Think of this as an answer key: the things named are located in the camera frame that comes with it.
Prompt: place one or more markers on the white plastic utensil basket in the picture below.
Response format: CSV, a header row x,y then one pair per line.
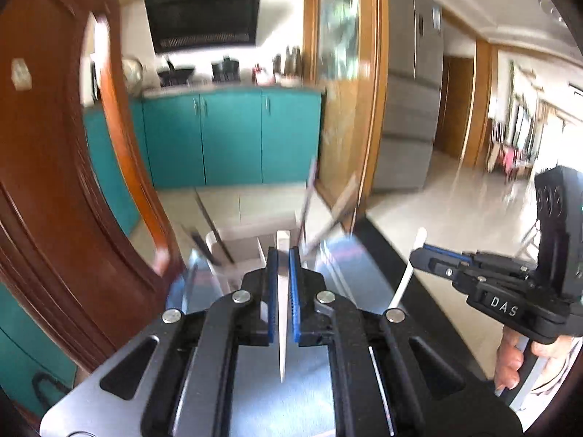
x,y
241,246

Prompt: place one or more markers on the dark brown chopstick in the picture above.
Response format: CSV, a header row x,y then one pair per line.
x,y
214,227

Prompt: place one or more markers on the round metal pot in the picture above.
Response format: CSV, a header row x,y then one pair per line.
x,y
132,75

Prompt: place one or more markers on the teal base cabinets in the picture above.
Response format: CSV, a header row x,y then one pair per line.
x,y
227,136

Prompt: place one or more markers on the black cooking pot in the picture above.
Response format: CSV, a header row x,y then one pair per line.
x,y
226,70

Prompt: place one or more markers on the person's right hand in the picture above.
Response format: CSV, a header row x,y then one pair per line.
x,y
508,364

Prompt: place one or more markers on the blue cloth mat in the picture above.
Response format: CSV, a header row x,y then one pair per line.
x,y
346,273

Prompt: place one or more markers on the wooden framed glass door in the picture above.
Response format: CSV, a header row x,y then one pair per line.
x,y
371,100

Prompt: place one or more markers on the black range hood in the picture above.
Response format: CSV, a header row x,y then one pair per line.
x,y
205,13

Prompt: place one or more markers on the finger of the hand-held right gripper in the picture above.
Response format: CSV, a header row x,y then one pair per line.
x,y
432,265
492,261

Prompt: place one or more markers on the black wok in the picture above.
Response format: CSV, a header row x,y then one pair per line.
x,y
175,75

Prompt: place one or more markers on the grey kitchen countertop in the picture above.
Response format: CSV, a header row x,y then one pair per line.
x,y
227,89

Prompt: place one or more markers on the grey refrigerator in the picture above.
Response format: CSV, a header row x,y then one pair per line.
x,y
405,123

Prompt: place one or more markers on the ceiling light fixture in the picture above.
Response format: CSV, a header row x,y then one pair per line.
x,y
549,4

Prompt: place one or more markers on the carved wooden chair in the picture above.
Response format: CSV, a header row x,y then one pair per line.
x,y
45,191

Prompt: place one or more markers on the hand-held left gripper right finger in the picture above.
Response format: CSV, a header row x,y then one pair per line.
x,y
295,300

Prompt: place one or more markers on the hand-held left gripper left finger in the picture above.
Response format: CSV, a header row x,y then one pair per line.
x,y
272,300

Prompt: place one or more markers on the distant wooden furniture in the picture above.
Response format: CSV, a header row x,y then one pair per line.
x,y
510,154

